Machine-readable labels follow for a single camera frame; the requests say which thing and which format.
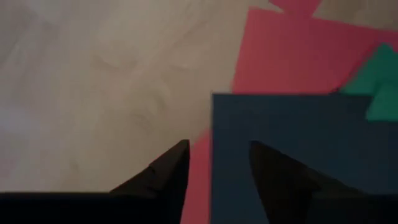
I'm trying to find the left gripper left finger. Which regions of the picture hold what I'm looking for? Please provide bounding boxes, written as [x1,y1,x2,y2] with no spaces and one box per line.
[0,139,191,224]

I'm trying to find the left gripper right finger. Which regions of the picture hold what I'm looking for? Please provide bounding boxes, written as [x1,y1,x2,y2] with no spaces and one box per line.
[248,140,398,224]

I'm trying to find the black paper sheet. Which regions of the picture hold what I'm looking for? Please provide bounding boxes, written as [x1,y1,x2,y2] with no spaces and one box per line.
[210,92,398,224]

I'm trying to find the red paper sheet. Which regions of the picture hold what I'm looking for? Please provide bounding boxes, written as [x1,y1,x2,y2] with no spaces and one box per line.
[269,0,323,18]
[180,6,398,224]

